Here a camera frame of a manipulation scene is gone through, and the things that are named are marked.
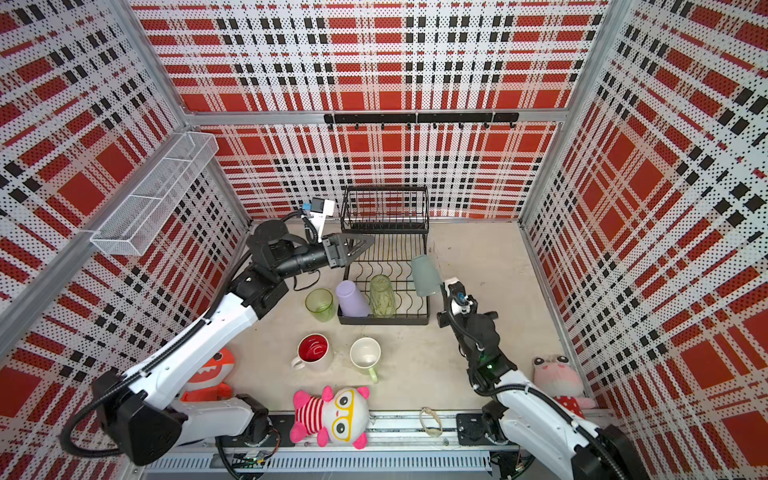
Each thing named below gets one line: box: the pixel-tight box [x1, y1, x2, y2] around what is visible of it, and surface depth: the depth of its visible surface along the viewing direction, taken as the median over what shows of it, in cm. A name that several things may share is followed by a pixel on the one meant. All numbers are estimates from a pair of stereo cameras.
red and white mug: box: [291, 333, 334, 373], surface depth 84 cm
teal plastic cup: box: [411, 254, 442, 297], surface depth 80 cm
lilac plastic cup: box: [336, 280, 369, 317], surface depth 87 cm
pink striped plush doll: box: [290, 386, 370, 449], surface depth 72 cm
